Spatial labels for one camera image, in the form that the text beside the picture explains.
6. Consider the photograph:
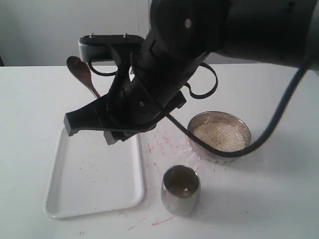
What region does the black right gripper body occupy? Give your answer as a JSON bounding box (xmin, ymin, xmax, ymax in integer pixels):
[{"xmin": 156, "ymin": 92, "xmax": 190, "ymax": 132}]
[{"xmin": 107, "ymin": 37, "xmax": 207, "ymax": 134}]

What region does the black camera cable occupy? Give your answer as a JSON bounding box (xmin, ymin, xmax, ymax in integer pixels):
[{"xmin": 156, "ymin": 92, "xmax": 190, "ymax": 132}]
[{"xmin": 87, "ymin": 42, "xmax": 310, "ymax": 158}]

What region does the brown wooden spoon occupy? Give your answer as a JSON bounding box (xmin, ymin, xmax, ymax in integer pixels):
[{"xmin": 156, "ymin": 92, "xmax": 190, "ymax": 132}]
[{"xmin": 66, "ymin": 56, "xmax": 101, "ymax": 99}]

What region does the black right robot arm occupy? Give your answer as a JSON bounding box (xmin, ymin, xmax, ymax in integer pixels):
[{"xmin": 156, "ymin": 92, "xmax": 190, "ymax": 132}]
[{"xmin": 64, "ymin": 0, "xmax": 319, "ymax": 144}]

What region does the steel bowl of rice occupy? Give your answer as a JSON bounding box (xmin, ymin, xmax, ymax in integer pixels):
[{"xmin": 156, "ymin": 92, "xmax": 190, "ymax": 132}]
[{"xmin": 187, "ymin": 111, "xmax": 251, "ymax": 152}]

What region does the stainless steel cup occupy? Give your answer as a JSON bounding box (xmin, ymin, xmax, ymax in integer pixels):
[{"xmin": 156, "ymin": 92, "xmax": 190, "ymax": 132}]
[{"xmin": 160, "ymin": 165, "xmax": 201, "ymax": 216}]

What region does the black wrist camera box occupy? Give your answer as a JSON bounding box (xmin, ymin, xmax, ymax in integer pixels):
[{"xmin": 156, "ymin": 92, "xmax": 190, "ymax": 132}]
[{"xmin": 78, "ymin": 33, "xmax": 144, "ymax": 63}]

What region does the white rectangular plastic tray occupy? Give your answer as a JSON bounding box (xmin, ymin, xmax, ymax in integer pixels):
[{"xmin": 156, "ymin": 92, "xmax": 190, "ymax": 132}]
[{"xmin": 44, "ymin": 129, "xmax": 145, "ymax": 219}]

